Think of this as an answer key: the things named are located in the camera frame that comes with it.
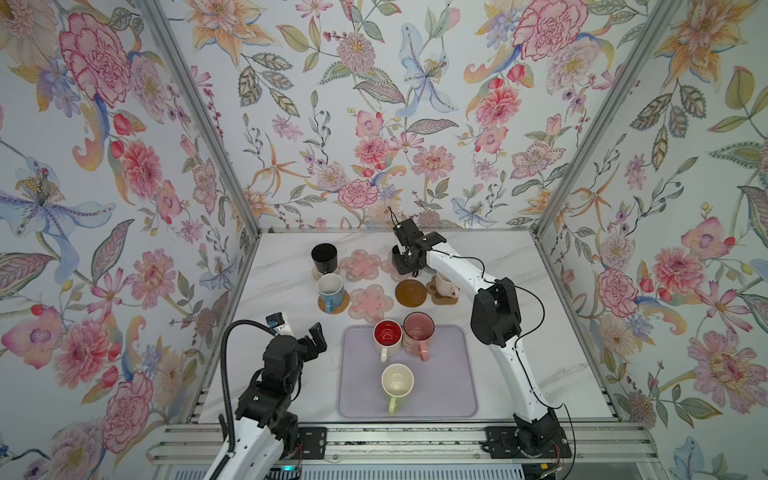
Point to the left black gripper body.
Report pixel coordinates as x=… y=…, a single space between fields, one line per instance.
x=303 y=353

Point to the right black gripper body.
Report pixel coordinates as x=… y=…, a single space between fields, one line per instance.
x=403 y=263

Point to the pink flower coaster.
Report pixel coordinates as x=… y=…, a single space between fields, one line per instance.
x=388 y=267
x=360 y=265
x=370 y=304

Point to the woven rattan round coaster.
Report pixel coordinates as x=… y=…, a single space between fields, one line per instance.
x=345 y=303

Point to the brown paw cork coaster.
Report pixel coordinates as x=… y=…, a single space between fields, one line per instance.
x=436 y=297

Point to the brown round wooden coaster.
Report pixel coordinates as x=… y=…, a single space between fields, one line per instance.
x=410 y=293

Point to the cream mug pink handle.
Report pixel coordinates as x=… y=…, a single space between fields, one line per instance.
x=445 y=287

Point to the blue mug white inside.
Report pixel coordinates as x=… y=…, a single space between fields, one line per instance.
x=330 y=288

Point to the pink flower coaster front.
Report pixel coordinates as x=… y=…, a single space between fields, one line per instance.
x=370 y=304

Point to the pink tall mug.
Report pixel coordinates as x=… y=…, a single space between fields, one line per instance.
x=418 y=329

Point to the black mug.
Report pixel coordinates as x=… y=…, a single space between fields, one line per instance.
x=325 y=258

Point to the cream mug green handle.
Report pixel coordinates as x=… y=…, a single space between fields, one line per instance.
x=397 y=381

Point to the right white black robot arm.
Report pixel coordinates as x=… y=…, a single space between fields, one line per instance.
x=496 y=322

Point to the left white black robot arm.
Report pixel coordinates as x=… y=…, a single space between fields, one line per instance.
x=260 y=430

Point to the red inside white mug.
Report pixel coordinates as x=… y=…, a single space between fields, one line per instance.
x=387 y=338

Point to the lavender serving tray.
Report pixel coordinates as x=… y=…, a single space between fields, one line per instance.
x=444 y=387

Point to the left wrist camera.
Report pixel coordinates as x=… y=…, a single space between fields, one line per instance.
x=278 y=324

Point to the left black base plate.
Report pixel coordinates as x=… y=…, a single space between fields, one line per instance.
x=304 y=443

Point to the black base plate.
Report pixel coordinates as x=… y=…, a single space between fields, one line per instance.
x=512 y=442
x=304 y=443

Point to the aluminium mounting rail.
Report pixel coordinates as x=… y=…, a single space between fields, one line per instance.
x=589 y=442

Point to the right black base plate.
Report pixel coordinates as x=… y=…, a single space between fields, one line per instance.
x=512 y=442

